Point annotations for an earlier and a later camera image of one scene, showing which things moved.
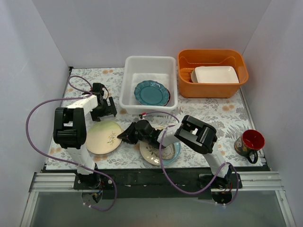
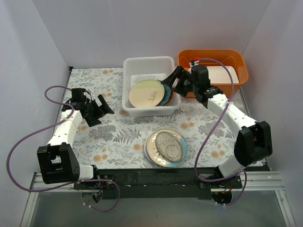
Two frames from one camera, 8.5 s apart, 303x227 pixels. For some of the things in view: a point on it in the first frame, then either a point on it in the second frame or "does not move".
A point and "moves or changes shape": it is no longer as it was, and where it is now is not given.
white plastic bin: x=149 y=85 does not move
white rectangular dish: x=216 y=74 does not move
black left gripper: x=104 y=113 → x=96 y=112
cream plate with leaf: x=102 y=138 → x=146 y=93
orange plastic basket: x=188 y=59 does not move
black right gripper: x=131 y=132 → x=181 y=81
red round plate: x=169 y=97 moves or changes shape
